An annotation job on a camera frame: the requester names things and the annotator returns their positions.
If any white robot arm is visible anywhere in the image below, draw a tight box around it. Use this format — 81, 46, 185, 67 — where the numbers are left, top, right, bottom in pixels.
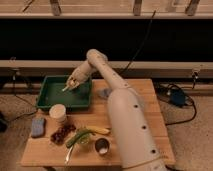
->
66, 49, 167, 171

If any green plastic tray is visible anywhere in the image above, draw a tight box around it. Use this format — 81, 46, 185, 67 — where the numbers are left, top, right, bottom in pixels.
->
36, 75, 92, 111

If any light blue cloth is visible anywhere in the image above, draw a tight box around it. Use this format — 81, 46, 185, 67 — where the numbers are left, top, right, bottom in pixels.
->
98, 88, 111, 99

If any green cucumber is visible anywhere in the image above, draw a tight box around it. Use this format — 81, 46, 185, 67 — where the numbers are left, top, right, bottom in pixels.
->
66, 129, 94, 148

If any yellow banana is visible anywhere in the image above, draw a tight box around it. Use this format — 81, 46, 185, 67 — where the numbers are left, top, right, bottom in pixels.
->
86, 126, 110, 135

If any wooden folding table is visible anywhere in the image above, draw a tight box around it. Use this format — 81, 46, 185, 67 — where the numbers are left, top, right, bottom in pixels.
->
21, 79, 175, 167

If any blue sponge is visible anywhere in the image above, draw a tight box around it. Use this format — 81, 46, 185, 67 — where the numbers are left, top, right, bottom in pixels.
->
31, 118, 46, 138

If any dark red grapes bunch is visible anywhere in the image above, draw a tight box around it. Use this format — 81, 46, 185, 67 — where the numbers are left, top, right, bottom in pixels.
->
50, 124, 76, 145

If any green small plate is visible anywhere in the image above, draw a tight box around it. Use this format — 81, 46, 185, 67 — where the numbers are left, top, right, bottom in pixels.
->
77, 134, 91, 146

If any small metal cup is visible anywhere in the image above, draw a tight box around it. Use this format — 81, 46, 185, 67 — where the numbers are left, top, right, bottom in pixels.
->
95, 138, 110, 155

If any metal spoon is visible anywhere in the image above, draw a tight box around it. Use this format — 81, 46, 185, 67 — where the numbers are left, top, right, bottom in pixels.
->
65, 145, 74, 164

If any black power adapter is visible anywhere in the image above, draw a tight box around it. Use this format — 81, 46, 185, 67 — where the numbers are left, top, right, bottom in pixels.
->
170, 89, 186, 107

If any black hanging cable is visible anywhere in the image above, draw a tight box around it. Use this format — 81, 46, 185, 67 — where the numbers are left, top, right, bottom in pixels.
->
119, 9, 157, 76

